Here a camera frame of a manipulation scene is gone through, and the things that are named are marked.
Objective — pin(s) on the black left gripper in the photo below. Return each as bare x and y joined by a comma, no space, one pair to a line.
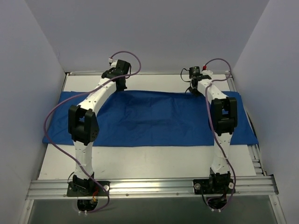
120,83

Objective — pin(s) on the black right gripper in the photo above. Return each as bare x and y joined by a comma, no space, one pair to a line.
193,89

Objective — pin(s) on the blue surgical drape cloth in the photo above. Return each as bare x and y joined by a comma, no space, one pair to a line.
151,118

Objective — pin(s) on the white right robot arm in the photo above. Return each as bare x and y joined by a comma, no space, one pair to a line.
222,117

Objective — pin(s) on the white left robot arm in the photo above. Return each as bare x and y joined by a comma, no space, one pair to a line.
82,119

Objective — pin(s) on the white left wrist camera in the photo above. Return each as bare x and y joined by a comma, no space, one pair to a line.
112,62

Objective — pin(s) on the aluminium back rail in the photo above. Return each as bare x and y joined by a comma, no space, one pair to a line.
81,73

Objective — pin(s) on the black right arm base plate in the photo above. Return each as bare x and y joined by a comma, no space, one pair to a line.
211,187

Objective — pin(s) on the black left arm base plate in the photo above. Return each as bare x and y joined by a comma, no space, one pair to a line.
92,189

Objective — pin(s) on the aluminium front rail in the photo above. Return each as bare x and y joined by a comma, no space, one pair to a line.
151,188

